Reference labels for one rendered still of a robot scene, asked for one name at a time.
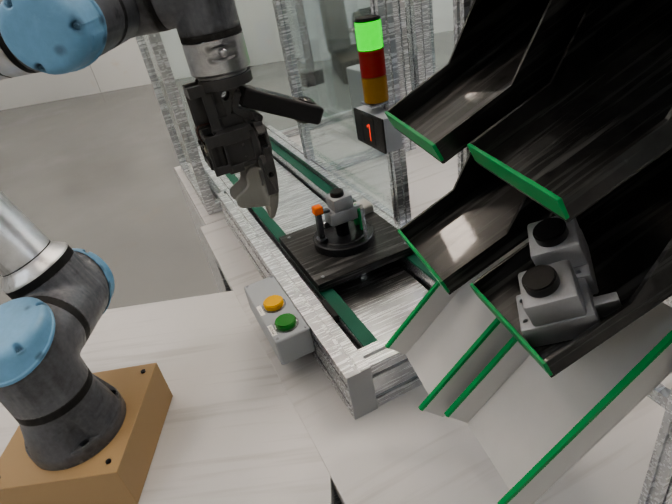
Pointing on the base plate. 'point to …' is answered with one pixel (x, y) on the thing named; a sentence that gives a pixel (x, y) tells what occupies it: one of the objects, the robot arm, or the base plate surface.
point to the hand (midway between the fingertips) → (274, 207)
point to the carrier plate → (304, 246)
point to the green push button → (285, 322)
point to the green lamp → (369, 35)
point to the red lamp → (372, 63)
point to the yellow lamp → (375, 90)
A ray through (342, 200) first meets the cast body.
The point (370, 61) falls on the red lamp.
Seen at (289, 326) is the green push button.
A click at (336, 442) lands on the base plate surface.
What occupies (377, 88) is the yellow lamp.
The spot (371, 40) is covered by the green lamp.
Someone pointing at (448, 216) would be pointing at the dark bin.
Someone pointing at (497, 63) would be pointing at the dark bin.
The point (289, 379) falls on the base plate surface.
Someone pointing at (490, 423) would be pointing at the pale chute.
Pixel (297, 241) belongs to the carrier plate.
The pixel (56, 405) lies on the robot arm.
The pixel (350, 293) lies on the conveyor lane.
